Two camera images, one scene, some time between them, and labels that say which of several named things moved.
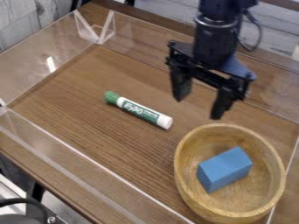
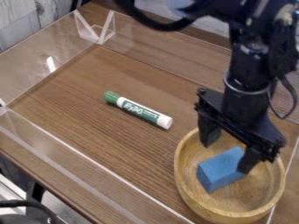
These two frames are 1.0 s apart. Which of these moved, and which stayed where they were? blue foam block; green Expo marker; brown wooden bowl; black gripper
Moved: black gripper
Stayed: brown wooden bowl; green Expo marker; blue foam block
